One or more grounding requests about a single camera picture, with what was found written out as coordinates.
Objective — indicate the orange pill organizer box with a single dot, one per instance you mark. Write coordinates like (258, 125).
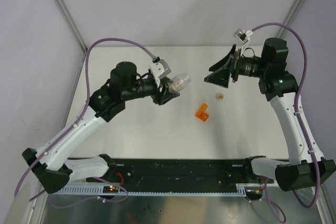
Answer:
(201, 113)

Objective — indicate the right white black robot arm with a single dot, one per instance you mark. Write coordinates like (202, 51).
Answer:
(307, 165)

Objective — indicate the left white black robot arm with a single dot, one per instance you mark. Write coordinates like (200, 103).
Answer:
(52, 165)

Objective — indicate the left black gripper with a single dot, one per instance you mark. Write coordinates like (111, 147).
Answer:
(162, 97)

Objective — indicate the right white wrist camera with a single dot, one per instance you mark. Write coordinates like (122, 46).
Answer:
(244, 37)

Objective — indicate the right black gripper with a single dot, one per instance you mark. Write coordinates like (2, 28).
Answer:
(221, 77)

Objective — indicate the left aluminium frame post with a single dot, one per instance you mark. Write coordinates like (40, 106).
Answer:
(63, 9)

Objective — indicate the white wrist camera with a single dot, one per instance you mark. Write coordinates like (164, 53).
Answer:
(159, 70)
(244, 37)

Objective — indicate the grey slotted cable duct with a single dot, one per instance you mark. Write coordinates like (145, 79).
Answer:
(99, 189)

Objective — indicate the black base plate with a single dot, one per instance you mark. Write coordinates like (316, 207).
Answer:
(185, 174)

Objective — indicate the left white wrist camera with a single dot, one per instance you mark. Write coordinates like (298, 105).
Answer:
(159, 70)

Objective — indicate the clear pill bottle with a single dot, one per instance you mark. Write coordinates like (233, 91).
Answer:
(179, 82)

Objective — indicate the aluminium frame post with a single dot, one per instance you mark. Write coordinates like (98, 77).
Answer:
(63, 9)
(291, 11)

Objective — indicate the right aluminium frame post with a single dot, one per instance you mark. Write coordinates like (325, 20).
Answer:
(291, 11)

